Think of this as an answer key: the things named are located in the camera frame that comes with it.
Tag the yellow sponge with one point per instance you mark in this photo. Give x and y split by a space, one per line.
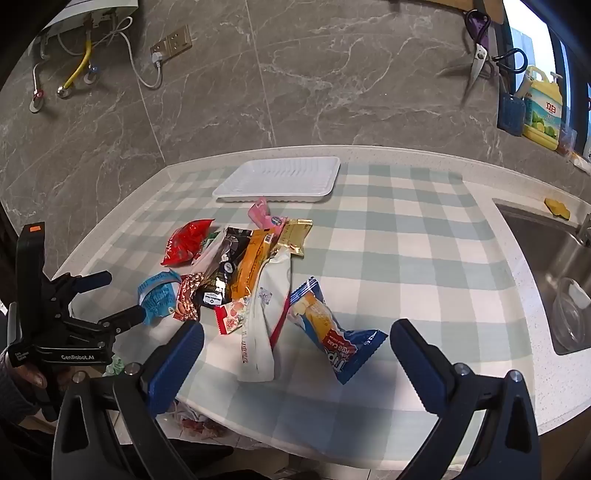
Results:
556 207

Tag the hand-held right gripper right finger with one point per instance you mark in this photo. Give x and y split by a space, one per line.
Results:
415 364

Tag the clear glass bowl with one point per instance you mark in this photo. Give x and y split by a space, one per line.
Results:
568 318

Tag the white plastic tray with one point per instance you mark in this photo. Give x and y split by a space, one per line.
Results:
277 180

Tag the pink snack packet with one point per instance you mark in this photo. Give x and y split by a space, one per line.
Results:
259 214

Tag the person's left hand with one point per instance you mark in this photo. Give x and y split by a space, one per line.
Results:
34 376

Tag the orange snack packet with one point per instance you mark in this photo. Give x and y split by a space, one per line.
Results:
251 267

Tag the gold wall socket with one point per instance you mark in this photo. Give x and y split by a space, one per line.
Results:
178 39

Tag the clear pale snack packet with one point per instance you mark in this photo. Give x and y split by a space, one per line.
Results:
207 261

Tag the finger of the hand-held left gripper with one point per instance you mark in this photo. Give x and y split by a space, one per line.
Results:
87 285
124 317

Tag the steel sink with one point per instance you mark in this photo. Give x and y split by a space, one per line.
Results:
531 258

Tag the small brown bag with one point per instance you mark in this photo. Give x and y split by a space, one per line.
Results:
567 141

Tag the red woven pattern snack packet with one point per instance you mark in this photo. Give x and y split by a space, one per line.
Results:
187 300

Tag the crumpled plastic bag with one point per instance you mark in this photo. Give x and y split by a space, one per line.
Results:
198 417

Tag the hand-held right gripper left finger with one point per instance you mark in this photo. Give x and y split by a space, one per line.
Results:
175 364

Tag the yellow detergent bottle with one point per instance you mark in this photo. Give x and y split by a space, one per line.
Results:
542 115

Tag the long white snack packet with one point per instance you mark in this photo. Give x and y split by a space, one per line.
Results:
258 332

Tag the light blue snack packet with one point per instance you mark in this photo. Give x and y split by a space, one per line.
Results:
159 295

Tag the wooden cutting board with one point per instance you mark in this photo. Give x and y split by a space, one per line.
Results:
496 9

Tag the small green packet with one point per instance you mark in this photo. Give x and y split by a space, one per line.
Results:
113 367

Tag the window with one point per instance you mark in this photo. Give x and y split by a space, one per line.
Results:
531 27

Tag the black snack packet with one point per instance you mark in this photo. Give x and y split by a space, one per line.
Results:
226 267

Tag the blue cake roll packet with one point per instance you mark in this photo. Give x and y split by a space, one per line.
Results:
341 350

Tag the green white checked tablecloth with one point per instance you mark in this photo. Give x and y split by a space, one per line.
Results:
392 254

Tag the white water heater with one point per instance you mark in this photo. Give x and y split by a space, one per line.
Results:
106 3

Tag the steel faucet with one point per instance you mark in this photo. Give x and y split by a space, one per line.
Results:
585 230

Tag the red white dotted snack packet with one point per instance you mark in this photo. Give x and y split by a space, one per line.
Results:
231 316

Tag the blue utensil holder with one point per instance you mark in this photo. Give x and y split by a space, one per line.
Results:
510 113

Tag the gold snack packet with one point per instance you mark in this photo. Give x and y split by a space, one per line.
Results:
293 235

